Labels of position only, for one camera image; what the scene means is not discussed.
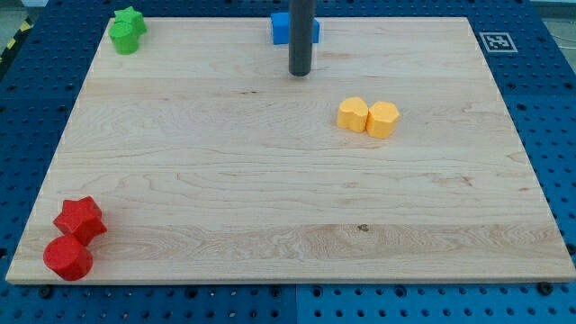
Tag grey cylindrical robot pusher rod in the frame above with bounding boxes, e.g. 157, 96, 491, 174
289, 0, 316, 77

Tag light wooden board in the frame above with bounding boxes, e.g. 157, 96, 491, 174
6, 17, 575, 285

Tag red cylinder block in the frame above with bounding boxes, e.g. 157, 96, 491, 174
43, 235, 94, 281

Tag green star block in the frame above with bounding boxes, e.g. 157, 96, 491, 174
114, 6, 147, 38

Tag blue cube block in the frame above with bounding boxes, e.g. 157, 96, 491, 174
270, 12, 320, 45

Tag yellow hexagon block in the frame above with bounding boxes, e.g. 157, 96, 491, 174
365, 101, 401, 139

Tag black white fiducial marker tag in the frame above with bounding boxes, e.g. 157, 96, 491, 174
480, 31, 518, 53

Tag red star block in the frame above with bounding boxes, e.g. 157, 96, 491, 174
53, 196, 107, 246

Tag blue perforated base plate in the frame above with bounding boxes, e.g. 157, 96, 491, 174
1, 0, 575, 323

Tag green cylinder block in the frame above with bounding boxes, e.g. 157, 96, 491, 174
108, 22, 139, 55

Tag yellow heart block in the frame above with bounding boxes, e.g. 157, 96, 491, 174
337, 97, 369, 132

